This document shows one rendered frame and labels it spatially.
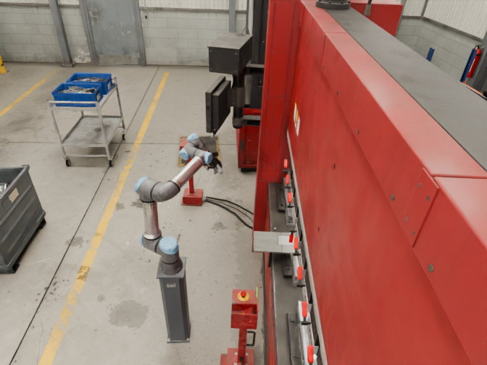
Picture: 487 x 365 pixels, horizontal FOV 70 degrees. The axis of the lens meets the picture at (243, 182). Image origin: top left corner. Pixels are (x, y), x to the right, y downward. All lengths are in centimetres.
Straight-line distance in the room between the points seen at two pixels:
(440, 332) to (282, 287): 162
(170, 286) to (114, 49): 746
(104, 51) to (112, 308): 706
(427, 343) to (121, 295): 292
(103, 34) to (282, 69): 704
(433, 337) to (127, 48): 890
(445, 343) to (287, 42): 219
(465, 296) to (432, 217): 13
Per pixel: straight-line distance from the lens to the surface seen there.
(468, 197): 61
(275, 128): 277
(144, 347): 305
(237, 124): 336
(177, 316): 275
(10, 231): 377
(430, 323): 69
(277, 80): 263
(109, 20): 915
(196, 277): 338
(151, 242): 233
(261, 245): 226
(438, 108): 92
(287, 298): 217
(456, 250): 58
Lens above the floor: 260
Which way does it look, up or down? 35 degrees down
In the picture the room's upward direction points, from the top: 3 degrees clockwise
